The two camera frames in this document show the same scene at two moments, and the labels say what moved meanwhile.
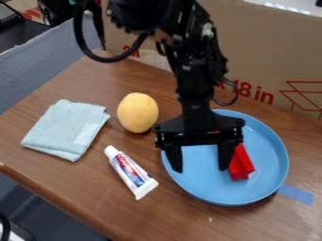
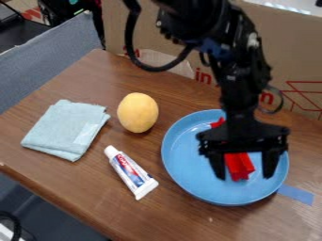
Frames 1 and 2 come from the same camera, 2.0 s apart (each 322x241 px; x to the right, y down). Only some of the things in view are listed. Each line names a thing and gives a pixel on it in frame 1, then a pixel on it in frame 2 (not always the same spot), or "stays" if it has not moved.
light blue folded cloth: x=66 y=129 stays
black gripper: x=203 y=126 -> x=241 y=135
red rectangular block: x=241 y=164 stays
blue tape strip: x=297 y=194 stays
